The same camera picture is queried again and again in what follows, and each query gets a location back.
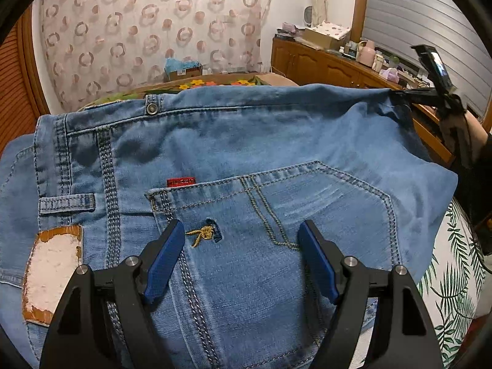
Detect person's right hand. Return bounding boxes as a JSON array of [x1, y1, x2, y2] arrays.
[[441, 114, 468, 154]]

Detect cardboard box with dotted lid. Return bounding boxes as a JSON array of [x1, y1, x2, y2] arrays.
[[303, 20, 351, 49]]

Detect grey window blind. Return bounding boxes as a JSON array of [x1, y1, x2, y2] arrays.
[[361, 0, 492, 121]]

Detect floral blanket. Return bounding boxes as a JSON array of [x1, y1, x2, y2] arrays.
[[82, 72, 300, 113]]

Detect circle-patterned sheer curtain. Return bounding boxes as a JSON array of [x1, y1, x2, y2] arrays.
[[38, 0, 273, 114]]

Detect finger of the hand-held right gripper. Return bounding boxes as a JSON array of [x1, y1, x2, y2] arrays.
[[390, 88, 448, 105]]

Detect small cardboard box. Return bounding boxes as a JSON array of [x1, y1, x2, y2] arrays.
[[167, 67, 204, 82]]

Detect pink tissue pack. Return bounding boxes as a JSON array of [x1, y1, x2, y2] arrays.
[[379, 67, 401, 84]]

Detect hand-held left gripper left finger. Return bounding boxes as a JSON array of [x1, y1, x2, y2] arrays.
[[39, 219, 186, 369]]

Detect wooden cabinet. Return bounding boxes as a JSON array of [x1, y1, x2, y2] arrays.
[[271, 35, 456, 168]]

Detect pink jug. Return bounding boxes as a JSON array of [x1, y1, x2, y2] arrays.
[[357, 40, 376, 67]]

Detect blue plastic bag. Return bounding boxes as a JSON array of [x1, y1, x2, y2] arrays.
[[165, 58, 200, 77]]

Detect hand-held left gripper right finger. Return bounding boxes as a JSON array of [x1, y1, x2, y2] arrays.
[[298, 220, 444, 369]]

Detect blue jeans with leather patch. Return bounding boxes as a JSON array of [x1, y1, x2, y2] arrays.
[[0, 85, 459, 369]]

